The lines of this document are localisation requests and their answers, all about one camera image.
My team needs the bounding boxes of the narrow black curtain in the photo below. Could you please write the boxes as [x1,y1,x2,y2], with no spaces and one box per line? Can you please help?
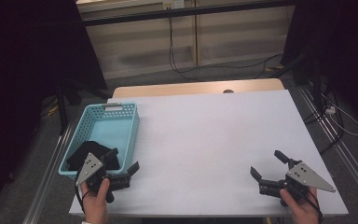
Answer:
[281,0,358,132]

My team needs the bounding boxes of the black floor cable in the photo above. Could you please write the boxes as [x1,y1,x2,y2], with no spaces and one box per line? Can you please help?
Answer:
[302,88,346,156]

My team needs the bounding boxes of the white wall socket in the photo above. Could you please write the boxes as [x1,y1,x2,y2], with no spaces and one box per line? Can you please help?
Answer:
[162,0,186,9]

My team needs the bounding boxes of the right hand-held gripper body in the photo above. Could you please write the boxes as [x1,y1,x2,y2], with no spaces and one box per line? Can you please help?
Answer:
[258,159,337,207]

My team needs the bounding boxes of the wide black curtain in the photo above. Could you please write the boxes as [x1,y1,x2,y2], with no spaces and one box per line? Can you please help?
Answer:
[0,0,108,216]

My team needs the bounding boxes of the aluminium floor rail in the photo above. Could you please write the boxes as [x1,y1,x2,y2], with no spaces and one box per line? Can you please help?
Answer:
[297,85,358,213]
[22,124,74,224]

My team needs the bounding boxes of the light blue plastic basket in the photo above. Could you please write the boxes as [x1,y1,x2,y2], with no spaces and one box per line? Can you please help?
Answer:
[58,102,140,181]

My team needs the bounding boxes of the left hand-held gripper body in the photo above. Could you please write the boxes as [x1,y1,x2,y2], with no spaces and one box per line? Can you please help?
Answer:
[75,151,131,204]

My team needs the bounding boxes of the person's right hand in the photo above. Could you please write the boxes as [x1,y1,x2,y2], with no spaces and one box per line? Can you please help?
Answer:
[279,186,322,224]

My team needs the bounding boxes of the black pants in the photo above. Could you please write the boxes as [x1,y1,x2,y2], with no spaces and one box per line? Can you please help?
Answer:
[65,140,120,172]

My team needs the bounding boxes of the white table cover sheet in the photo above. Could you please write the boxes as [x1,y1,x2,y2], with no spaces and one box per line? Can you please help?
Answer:
[69,89,350,217]

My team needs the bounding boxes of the white floor cable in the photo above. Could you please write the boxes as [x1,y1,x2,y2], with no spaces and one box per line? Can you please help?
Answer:
[321,92,358,137]

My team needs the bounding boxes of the hand-held gripper cable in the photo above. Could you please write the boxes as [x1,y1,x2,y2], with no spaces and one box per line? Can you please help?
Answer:
[74,183,91,215]
[292,185,325,224]

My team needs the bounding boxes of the black metal stand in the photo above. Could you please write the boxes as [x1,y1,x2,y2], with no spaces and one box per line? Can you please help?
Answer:
[55,80,113,136]
[273,50,324,106]

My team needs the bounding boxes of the right hand-held gripper cable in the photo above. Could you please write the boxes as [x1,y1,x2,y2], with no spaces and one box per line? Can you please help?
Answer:
[292,185,325,224]

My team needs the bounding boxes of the black wall cable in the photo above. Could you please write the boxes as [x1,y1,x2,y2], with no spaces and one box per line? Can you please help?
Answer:
[167,17,283,82]

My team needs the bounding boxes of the black horizontal bar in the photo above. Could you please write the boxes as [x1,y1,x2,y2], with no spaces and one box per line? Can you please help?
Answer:
[82,0,296,27]

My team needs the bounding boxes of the person's left hand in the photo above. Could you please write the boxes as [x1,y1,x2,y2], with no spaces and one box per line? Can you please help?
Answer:
[80,177,111,224]

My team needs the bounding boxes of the left hand-held gripper cable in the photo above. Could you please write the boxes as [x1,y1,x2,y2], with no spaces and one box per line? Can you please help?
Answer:
[74,183,91,215]

